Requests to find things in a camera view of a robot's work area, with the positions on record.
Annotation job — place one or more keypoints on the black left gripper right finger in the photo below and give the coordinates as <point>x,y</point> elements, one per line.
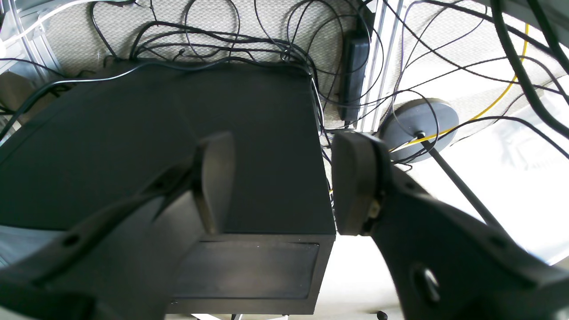
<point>445,264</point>

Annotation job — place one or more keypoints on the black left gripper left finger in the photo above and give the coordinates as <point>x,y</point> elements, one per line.
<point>122,262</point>

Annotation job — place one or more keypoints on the round grey stand base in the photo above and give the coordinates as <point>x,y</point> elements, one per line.
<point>430,117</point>

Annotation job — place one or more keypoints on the black box under table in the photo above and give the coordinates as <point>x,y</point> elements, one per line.
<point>113,135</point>

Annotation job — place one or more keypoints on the black power brick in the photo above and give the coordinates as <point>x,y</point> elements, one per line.
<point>352,73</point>

